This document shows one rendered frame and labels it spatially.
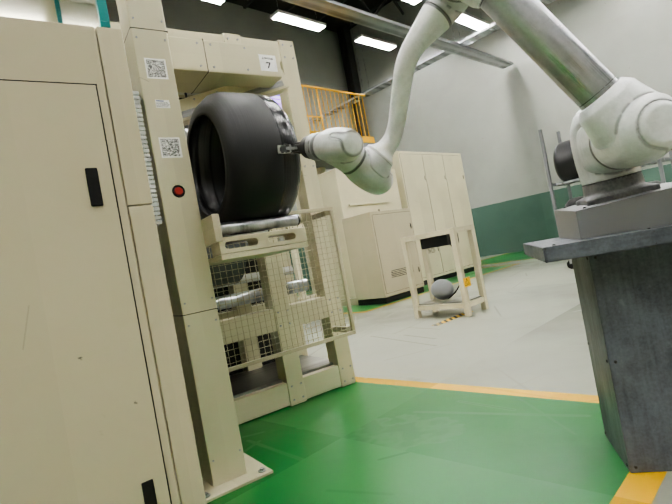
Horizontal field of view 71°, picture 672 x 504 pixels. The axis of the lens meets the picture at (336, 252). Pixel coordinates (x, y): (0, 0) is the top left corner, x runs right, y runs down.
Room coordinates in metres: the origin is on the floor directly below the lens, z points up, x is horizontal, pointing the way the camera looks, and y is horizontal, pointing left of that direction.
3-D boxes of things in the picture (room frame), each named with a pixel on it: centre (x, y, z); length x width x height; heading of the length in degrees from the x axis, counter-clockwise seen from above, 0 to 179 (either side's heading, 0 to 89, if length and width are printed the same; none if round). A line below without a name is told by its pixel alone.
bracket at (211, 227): (1.81, 0.50, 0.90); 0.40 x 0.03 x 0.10; 34
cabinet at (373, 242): (6.81, -0.68, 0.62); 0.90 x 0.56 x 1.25; 134
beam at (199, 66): (2.22, 0.42, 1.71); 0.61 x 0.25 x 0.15; 124
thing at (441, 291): (4.49, -0.97, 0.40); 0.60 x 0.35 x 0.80; 44
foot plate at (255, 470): (1.75, 0.55, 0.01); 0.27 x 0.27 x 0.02; 34
